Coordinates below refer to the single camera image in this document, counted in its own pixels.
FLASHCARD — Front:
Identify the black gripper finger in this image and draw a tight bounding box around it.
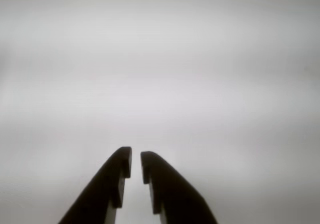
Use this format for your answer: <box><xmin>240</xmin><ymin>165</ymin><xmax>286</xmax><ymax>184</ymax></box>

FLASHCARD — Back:
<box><xmin>140</xmin><ymin>151</ymin><xmax>219</xmax><ymax>224</ymax></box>
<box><xmin>57</xmin><ymin>146</ymin><xmax>133</xmax><ymax>224</ymax></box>

